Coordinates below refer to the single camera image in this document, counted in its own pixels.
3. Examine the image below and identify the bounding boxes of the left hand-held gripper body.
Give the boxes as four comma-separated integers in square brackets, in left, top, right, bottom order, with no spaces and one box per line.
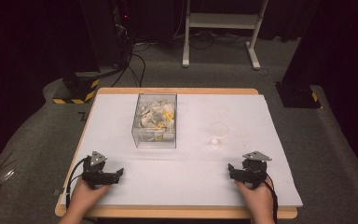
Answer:
[81,150,120,189]

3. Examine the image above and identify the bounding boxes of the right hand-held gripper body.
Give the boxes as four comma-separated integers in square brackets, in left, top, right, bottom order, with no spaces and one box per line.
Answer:
[228,150,273,189]

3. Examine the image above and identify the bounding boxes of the clear acrylic drawer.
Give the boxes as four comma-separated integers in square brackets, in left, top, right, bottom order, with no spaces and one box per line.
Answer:
[132,93,177,148]

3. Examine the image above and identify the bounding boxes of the clear acrylic drawer case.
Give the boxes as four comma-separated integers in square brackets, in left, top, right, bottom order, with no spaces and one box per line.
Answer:
[131,92,178,149]

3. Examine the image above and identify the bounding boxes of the person's left hand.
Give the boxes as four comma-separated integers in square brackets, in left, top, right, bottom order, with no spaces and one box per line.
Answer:
[69,178,111,217]

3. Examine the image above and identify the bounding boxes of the person's right hand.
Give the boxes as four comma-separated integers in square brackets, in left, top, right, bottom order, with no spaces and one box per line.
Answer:
[234,179,277,219]

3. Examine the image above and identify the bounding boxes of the white table mat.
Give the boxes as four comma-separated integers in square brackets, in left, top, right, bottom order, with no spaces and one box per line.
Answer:
[59,92,304,208]

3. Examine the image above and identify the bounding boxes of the clear plastic cup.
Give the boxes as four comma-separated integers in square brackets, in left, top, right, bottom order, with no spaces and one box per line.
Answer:
[207,121,230,149]

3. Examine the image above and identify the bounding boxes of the pile of tea bags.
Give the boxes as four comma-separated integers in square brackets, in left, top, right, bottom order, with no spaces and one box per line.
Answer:
[137,99,176,143]

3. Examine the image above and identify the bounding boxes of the wooden table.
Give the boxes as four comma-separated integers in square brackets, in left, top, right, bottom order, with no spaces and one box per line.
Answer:
[54,87,298,219]

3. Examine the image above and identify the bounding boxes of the black equipment rack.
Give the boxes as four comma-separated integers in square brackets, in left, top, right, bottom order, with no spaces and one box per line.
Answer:
[111,0,134,68]

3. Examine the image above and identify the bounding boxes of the white metal stand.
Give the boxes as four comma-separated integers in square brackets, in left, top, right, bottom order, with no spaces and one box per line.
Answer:
[181,0,269,71]

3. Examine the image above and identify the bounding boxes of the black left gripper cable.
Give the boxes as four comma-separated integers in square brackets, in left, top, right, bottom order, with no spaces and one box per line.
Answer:
[64,157,90,210]

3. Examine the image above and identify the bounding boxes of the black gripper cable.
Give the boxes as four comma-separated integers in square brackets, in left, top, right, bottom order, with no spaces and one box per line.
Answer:
[262,172,280,224]
[64,157,90,210]

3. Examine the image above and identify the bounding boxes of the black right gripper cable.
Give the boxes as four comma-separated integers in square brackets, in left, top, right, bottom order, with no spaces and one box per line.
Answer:
[262,172,280,224]

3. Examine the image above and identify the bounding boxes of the black post with striped base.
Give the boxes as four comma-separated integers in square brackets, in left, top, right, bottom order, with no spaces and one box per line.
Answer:
[52,72,101,105]

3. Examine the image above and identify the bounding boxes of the black post base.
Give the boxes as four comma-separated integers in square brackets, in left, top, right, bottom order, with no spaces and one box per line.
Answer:
[274,81,323,110]

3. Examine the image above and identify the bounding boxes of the black floor cable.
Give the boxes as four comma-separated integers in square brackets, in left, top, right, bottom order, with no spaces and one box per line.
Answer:
[131,53,147,89]
[111,46,134,88]

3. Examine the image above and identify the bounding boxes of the bundle of floor cables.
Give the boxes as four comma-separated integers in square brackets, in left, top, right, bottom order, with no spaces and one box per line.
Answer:
[173,29,250,50]

